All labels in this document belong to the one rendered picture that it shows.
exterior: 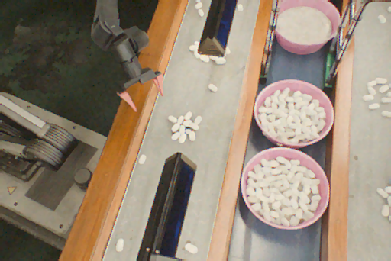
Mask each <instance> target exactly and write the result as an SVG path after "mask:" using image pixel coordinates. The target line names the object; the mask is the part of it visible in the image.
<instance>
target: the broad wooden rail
mask: <svg viewBox="0 0 391 261"><path fill-rule="evenodd" d="M188 1H189V0H159V3H158V6H157V8H156V10H155V12H154V16H153V19H152V21H151V23H150V27H149V30H148V32H147V36H148V37H149V40H150V43H149V44H148V46H147V47H145V48H144V49H142V50H141V51H140V54H139V56H138V58H137V59H138V60H139V62H140V64H141V67H142V69H144V68H146V67H149V68H151V69H152V70H153V71H154V72H155V71H161V72H162V76H163V77H164V76H165V73H166V70H167V66H168V63H169V61H170V57H171V55H172V51H173V47H174V44H175V42H176V39H177V34H178V32H179V29H180V27H181V24H182V20H183V16H184V14H185V12H186V8H187V4H188ZM125 91H126V92H127V93H128V94H129V96H130V97H131V101H132V102H133V103H134V106H135V108H136V111H137V112H136V111H135V110H134V109H133V108H132V107H131V106H130V104H129V103H128V102H126V101H125V100H124V99H123V98H122V100H121V103H120V107H119V109H118V112H117V113H116V115H115V120H114V123H113V124H112V126H111V129H110V131H109V135H108V138H107V140H106V142H105V145H104V146H103V150H102V154H101V155H100V157H99V160H98V162H97V166H96V168H95V171H94V173H93V175H92V178H91V180H90V183H89V187H88V188H87V190H86V193H85V195H84V198H83V200H82V204H81V206H80V208H79V211H78V213H77V216H76V218H75V220H74V222H73V227H72V230H71V231H70V233H69V236H68V238H67V240H66V243H65V246H64V248H63V251H62V253H61V254H60V259H59V261H102V260H103V258H104V255H105V252H106V250H107V247H108V243H109V239H110V237H111V233H112V231H113V228H114V225H115V222H116V220H117V216H118V212H119V210H120V208H121V204H122V202H123V200H124V194H125V192H126V190H127V187H128V184H129V182H130V177H131V174H132V172H133V169H134V166H135V164H136V159H137V156H138V154H139V152H140V149H141V144H142V141H143V139H144V135H145V133H146V131H147V125H148V123H149V121H150V118H151V115H152V111H153V108H154V105H155V103H156V101H157V96H158V93H159V92H158V90H157V87H156V85H155V83H154V81H153V80H152V79H151V80H150V81H148V82H145V83H144V84H140V82H139V81H138V82H137V83H136V84H134V85H132V86H130V87H128V88H126V89H125Z"/></svg>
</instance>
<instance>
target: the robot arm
mask: <svg viewBox="0 0 391 261"><path fill-rule="evenodd" d="M119 22H120V19H118V0H97V4H96V9H95V17H94V23H93V24H92V39H93V41H94V42H95V43H96V44H97V45H99V47H100V48H102V49H103V50H104V51H106V50H108V49H110V48H111V51H112V52H113V54H114V56H115V58H116V59H117V61H118V64H119V66H120V67H121V69H122V71H123V73H124V76H125V79H123V80H120V81H119V85H120V86H121V88H120V89H119V90H117V91H116V92H117V93H118V95H120V96H121V97H122V98H123V99H124V100H125V101H126V102H128V103H129V104H130V106H131V107H132V108H133V109H134V110H135V111H136V108H135V106H134V103H133V102H132V101H131V97H130V96H129V94H128V93H127V92H126V91H125V89H126V88H128V87H130V86H132V85H134V84H136V83H137V82H138V81H139V82H140V84H144V83H145V82H148V81H150V80H151V79H152V80H153V81H154V83H155V85H156V87H157V90H158V92H159V93H160V94H161V96H162V97H163V89H162V83H163V76H162V72H161V71H155V72H154V71H153V70H152V69H151V68H149V67H146V68H144V69H142V67H141V64H140V62H139V60H138V59H137V57H136V55H135V54H136V53H139V52H140V51H141V50H142V49H144V48H145V47H147V46H148V44H149V43H150V40H149V37H148V36H147V34H146V33H145V32H144V31H141V30H139V29H138V28H137V27H135V26H133V27H131V28H128V29H125V30H122V29H121V28H120V27H119ZM136 112H137V111H136Z"/></svg>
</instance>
